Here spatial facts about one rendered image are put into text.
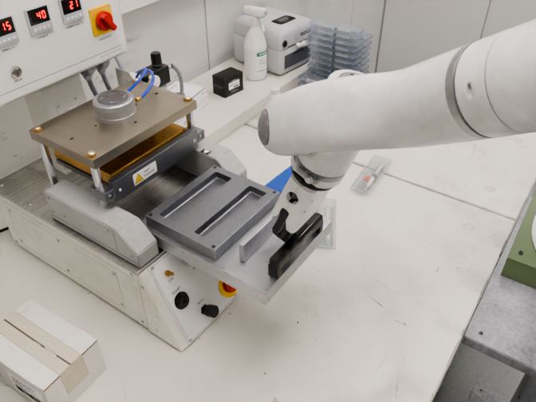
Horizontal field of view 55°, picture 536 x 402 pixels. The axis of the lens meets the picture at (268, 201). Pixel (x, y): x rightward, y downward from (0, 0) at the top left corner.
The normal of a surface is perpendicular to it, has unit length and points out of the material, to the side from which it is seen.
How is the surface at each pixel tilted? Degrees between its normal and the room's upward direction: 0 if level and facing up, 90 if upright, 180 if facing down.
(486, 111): 106
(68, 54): 90
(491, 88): 86
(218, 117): 0
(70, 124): 0
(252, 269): 0
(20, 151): 90
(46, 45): 90
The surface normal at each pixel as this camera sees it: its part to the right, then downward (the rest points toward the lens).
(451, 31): -0.57, 0.51
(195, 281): 0.74, -0.01
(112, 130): 0.00, -0.78
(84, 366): 0.85, 0.32
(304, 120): -0.57, 0.07
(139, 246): 0.54, -0.36
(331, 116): -0.36, 0.07
